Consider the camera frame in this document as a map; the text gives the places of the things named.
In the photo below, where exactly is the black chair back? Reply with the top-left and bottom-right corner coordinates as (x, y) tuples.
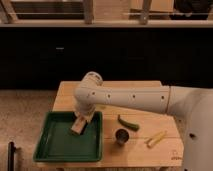
(7, 142), (16, 171)

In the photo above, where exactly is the wooden black felt eraser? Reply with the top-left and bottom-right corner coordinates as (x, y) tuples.
(71, 118), (87, 135)

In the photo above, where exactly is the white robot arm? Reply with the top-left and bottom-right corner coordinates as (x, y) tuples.
(74, 72), (213, 171)

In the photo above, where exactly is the green cucumber toy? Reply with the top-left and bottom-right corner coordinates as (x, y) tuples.
(117, 115), (140, 131)

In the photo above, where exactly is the wooden table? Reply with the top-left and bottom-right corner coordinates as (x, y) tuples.
(36, 81), (183, 169)

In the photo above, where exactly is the wooden shelf rail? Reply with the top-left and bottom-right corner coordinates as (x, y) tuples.
(0, 0), (213, 28)

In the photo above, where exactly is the small metal cup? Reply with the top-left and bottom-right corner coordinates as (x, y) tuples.
(115, 129), (129, 145)

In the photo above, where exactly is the green plastic tray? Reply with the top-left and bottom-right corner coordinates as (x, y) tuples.
(33, 111), (103, 163)

